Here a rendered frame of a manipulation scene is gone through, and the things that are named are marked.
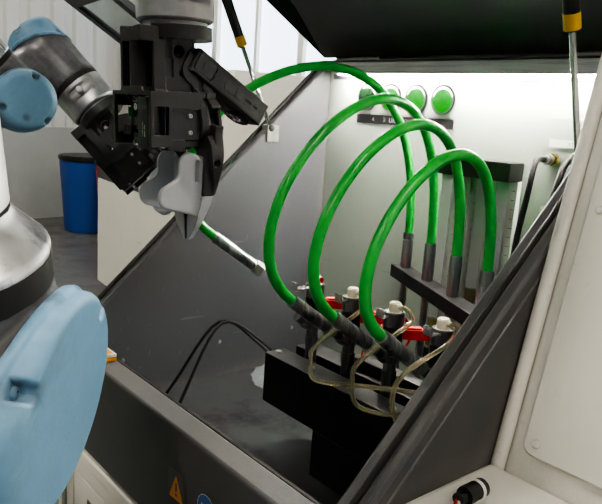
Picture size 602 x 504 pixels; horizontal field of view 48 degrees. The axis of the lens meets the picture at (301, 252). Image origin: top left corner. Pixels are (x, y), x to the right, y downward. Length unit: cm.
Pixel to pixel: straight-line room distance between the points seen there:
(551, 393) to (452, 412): 11
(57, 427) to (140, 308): 90
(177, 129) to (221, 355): 74
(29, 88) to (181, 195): 27
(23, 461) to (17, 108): 63
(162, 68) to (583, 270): 47
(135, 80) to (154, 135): 6
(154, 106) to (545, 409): 50
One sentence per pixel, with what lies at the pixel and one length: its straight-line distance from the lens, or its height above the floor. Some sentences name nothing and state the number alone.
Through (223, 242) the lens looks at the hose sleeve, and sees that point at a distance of 103.
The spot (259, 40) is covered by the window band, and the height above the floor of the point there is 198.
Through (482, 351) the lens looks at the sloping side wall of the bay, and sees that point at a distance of 74.
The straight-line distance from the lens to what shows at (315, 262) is 78.
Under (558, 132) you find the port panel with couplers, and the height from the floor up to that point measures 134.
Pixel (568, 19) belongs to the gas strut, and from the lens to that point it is 83.
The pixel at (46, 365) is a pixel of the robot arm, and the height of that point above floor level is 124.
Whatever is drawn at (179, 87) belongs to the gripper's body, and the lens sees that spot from 69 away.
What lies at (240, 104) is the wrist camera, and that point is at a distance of 73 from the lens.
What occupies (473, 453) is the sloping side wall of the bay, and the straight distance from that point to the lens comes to 79.
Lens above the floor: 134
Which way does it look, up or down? 12 degrees down
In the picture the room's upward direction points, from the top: 4 degrees clockwise
